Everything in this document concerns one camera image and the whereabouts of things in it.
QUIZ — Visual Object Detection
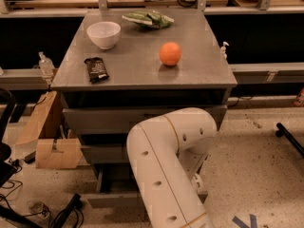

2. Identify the clear sanitizer bottle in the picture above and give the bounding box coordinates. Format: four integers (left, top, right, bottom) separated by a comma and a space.
39, 51, 55, 77

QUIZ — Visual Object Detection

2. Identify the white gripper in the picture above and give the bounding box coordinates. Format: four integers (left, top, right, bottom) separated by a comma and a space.
191, 174, 203, 194

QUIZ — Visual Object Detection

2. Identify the grey middle drawer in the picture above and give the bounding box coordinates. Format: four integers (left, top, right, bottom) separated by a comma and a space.
81, 144, 128, 163

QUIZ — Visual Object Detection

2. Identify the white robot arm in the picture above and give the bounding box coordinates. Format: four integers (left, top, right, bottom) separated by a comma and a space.
126, 107, 217, 228

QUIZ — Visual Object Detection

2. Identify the cardboard box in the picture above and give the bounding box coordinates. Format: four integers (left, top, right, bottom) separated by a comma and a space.
16, 91, 83, 169

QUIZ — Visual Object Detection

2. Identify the black snack bar wrapper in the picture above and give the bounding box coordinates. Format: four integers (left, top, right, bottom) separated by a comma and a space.
85, 57, 109, 83

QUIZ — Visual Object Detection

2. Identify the black power strip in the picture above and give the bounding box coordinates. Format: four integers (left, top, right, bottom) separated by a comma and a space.
51, 194, 83, 228

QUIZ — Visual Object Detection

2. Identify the grey drawer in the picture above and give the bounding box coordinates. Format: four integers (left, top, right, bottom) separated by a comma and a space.
63, 104, 229, 135
81, 144, 128, 163
84, 163, 209, 209

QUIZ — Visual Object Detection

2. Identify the small white pump bottle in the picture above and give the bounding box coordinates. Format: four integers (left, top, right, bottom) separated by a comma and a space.
220, 41, 230, 59

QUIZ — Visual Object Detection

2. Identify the white bowl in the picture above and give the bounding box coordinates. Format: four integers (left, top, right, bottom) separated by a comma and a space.
86, 22, 121, 49

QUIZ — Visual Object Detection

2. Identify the orange fruit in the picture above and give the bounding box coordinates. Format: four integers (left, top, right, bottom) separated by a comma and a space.
159, 42, 181, 67

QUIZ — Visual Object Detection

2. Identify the black office chair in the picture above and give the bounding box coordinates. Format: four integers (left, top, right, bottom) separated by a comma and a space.
0, 88, 16, 186

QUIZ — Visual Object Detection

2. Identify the grey bottom drawer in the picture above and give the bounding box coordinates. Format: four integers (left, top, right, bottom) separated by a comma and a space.
84, 163, 209, 209

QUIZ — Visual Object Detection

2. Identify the black chair base leg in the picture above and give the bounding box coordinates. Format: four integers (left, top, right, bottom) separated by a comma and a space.
275, 123, 304, 158

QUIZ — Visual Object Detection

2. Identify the green chip bag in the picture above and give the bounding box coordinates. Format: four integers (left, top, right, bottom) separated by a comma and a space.
122, 10, 174, 29

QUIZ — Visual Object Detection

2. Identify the grey top drawer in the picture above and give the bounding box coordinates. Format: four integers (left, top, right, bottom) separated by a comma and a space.
63, 104, 229, 135

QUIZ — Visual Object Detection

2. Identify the grey drawer cabinet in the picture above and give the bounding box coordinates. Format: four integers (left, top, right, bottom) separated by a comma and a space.
50, 9, 238, 176

